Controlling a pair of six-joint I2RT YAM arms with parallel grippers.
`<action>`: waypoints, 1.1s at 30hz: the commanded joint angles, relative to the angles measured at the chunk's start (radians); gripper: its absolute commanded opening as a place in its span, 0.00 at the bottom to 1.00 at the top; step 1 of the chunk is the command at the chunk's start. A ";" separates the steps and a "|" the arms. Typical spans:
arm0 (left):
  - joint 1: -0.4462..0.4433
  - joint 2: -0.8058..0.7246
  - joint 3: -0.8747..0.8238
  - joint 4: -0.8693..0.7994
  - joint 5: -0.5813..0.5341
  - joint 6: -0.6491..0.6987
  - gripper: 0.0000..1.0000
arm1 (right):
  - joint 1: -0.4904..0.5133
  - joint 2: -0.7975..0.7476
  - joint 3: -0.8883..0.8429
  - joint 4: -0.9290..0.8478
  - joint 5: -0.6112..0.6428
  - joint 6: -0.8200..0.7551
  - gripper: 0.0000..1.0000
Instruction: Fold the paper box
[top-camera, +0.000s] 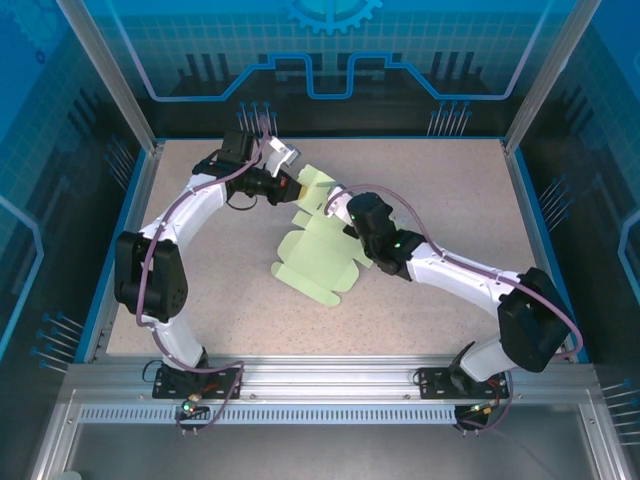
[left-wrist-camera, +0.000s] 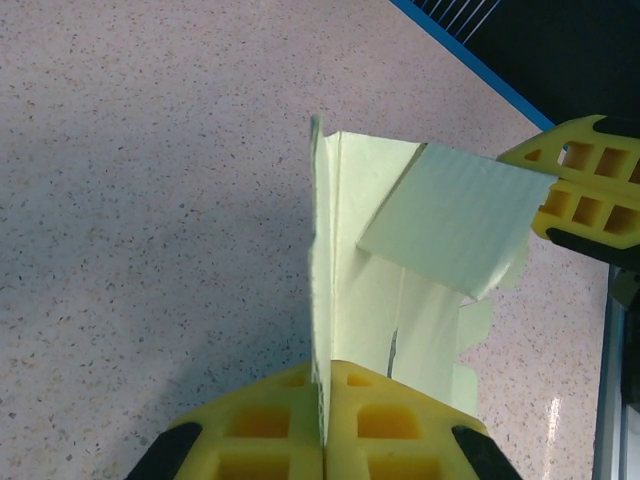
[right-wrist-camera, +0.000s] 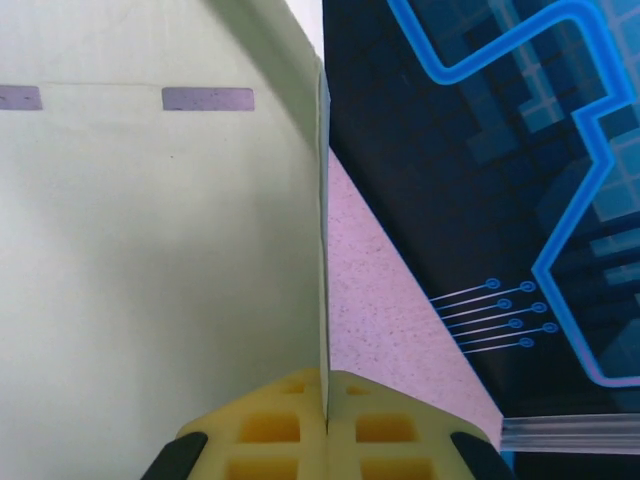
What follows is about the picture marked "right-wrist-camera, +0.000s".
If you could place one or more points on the aluminium right corner post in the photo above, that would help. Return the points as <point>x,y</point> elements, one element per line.
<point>570,432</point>

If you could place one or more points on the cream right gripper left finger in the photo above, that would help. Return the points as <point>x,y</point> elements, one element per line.
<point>215,425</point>

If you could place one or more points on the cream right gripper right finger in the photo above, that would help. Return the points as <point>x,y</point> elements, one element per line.
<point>435,425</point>

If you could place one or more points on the green paper box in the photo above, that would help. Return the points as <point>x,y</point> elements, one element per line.
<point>150,250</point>

